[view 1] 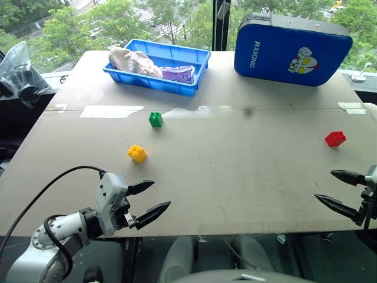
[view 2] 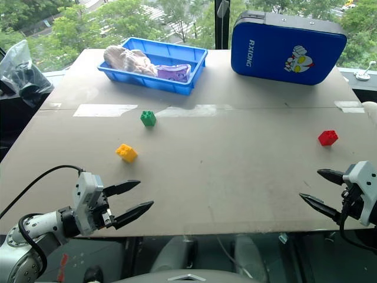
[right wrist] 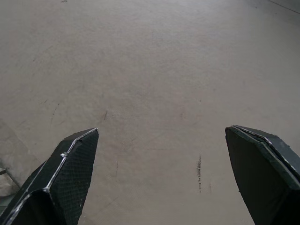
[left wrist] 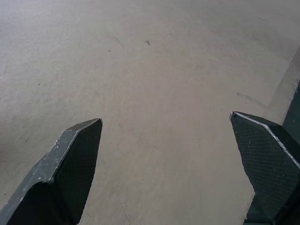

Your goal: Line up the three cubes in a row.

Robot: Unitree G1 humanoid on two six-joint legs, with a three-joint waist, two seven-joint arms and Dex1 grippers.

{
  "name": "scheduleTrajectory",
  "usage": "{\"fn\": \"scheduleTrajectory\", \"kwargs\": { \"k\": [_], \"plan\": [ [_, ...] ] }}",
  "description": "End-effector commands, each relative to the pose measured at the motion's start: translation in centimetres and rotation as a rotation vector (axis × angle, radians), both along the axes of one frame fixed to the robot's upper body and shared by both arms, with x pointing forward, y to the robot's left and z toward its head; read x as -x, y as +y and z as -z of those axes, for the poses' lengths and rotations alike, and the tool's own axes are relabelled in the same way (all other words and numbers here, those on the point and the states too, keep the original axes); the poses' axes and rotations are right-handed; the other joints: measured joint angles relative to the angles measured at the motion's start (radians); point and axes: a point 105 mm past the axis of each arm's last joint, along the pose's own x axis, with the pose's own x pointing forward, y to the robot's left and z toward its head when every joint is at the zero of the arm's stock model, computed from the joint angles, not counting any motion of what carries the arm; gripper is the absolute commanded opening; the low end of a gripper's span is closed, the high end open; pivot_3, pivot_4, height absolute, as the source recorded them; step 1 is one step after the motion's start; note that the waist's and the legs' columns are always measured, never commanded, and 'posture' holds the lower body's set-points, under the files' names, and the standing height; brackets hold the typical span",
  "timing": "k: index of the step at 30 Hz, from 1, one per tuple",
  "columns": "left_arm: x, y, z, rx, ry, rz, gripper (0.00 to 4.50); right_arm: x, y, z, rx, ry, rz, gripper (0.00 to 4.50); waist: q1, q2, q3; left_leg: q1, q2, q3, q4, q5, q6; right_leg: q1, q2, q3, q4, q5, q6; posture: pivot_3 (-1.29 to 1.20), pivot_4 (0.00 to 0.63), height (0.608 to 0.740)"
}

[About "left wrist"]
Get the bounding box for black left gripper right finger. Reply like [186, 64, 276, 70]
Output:
[230, 111, 300, 225]

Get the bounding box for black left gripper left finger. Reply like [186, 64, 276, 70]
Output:
[0, 118, 103, 225]

